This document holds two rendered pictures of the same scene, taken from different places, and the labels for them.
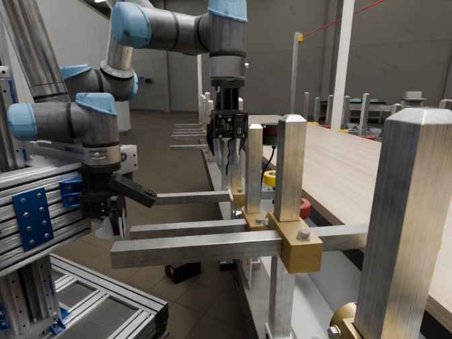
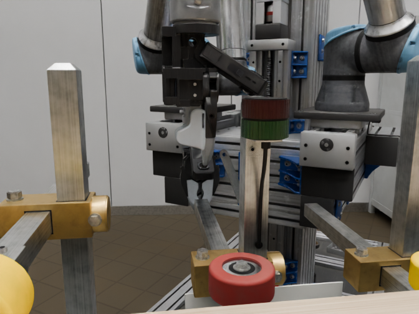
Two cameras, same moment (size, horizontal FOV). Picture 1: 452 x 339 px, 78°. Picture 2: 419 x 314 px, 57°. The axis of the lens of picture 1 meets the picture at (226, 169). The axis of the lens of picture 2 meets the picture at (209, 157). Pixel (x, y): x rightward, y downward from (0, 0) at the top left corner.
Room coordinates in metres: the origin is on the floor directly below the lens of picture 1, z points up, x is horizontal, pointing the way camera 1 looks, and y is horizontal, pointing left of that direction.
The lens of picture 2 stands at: (0.63, -0.61, 1.13)
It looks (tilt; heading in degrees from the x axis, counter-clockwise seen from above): 11 degrees down; 90
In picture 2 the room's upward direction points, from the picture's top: straight up
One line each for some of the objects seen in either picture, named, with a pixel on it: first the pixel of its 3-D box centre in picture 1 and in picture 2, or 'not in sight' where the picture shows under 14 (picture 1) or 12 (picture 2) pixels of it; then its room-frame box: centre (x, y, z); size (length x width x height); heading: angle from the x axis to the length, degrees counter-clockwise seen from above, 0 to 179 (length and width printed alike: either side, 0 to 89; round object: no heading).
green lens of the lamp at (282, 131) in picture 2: (272, 138); (264, 127); (0.70, -0.12, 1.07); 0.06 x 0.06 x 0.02
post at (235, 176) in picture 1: (235, 167); (409, 214); (0.94, -0.04, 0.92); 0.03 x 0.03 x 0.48; 8
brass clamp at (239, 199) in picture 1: (237, 194); (390, 266); (0.92, -0.04, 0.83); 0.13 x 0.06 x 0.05; 8
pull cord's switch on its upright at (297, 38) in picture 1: (295, 84); not in sight; (3.39, -0.81, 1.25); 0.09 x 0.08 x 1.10; 8
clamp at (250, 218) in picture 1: (254, 222); (237, 271); (0.67, -0.08, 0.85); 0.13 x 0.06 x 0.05; 8
